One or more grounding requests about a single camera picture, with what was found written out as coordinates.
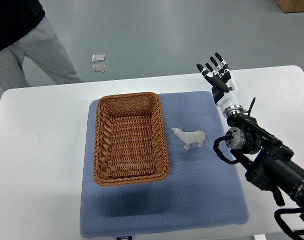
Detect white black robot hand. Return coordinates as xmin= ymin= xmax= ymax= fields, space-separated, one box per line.
xmin=196 ymin=53 xmax=245 ymax=118

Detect white bear figurine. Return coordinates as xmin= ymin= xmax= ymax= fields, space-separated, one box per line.
xmin=172 ymin=128 xmax=205 ymax=150

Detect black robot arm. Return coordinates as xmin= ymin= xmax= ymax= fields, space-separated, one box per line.
xmin=213 ymin=103 xmax=304 ymax=240

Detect brown wicker basket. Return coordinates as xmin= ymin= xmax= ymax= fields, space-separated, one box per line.
xmin=93 ymin=92 xmax=170 ymax=187

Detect blue quilted mat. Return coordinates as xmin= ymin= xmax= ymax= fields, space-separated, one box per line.
xmin=80 ymin=91 xmax=249 ymax=238

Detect brown cardboard box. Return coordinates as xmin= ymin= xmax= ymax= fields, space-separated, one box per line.
xmin=275 ymin=0 xmax=304 ymax=14

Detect lower silver floor plate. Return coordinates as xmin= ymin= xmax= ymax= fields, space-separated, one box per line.
xmin=92 ymin=63 xmax=105 ymax=74

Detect silver floor plate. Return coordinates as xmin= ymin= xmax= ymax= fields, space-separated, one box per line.
xmin=92 ymin=63 xmax=105 ymax=74
xmin=92 ymin=53 xmax=105 ymax=63

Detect upper silver floor plate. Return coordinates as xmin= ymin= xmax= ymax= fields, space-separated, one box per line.
xmin=92 ymin=53 xmax=105 ymax=63

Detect person in grey trousers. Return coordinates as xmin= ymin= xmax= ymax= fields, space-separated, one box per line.
xmin=0 ymin=0 xmax=82 ymax=91

